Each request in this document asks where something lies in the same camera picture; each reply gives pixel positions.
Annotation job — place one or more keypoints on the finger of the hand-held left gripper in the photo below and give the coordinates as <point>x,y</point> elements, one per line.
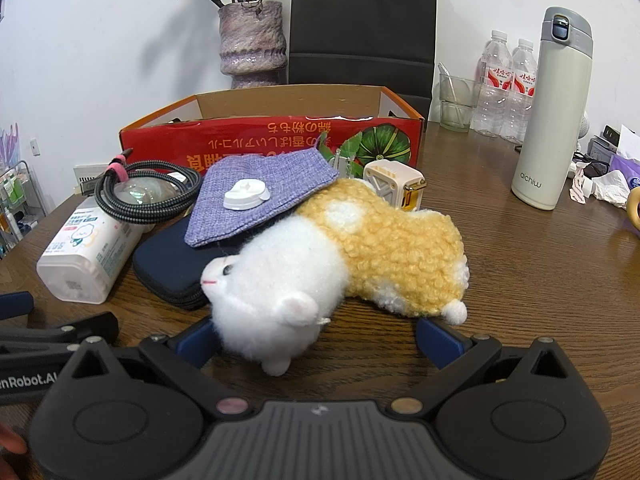
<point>60,327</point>
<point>12,305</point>

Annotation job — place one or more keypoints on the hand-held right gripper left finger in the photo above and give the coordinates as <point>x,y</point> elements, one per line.
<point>197,342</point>

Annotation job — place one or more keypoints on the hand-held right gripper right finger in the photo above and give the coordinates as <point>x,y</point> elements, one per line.
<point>440,342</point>

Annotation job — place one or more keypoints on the white plastic bottle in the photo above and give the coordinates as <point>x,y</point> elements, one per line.
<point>85,255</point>

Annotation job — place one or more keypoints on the navy zipper case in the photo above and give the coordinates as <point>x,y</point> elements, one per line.
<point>170,265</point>

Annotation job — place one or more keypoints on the white and yellow plush alpaca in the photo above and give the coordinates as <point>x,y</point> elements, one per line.
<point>390,250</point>

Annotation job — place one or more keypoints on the white round plastic cap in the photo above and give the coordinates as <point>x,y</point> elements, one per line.
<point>245,195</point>

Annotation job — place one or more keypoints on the clear plastic ball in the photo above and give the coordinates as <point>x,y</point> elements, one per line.
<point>140,192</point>

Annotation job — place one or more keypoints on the cream cube charger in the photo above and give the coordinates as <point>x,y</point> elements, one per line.
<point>390,180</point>

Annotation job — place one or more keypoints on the purple cloth pouch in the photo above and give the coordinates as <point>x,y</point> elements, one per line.
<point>260,175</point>

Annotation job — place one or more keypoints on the red and orange cardboard box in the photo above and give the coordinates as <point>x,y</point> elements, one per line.
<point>250,132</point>

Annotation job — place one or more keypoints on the wooden desktop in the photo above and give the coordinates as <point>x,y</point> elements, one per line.
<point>500,270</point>

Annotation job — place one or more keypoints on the person's left hand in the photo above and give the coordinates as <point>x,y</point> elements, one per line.
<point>10,442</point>

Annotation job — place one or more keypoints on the purple plastic bag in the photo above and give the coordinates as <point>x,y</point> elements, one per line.
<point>10,140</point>

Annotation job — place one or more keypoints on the white and red packet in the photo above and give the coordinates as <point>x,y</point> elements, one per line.
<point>580,187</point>

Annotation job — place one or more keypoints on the crumpled white tissue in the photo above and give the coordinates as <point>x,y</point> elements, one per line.
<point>610,187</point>

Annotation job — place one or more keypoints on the grey box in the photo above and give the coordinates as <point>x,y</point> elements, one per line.
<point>597,147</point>

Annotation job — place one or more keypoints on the small white fan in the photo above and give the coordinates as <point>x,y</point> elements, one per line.
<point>582,132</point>

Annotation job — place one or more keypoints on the purple tissue pack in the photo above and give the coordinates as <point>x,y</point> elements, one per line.
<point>625,167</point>

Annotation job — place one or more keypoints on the cream thermos flask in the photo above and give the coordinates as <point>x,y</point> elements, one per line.
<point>550,110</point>

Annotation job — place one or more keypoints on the clear straw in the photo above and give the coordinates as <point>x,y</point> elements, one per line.
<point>450,82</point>

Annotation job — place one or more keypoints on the clear water bottle red label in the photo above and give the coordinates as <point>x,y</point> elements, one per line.
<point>522,90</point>
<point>492,85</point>

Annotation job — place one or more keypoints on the small black box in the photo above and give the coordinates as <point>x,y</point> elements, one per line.
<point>612,133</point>

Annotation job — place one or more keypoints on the purple mottled vase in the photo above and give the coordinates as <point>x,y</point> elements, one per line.
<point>252,40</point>

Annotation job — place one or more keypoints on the black paper bag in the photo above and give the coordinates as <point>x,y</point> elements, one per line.
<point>360,25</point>

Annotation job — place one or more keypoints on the white wall socket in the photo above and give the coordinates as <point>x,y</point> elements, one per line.
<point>35,146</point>

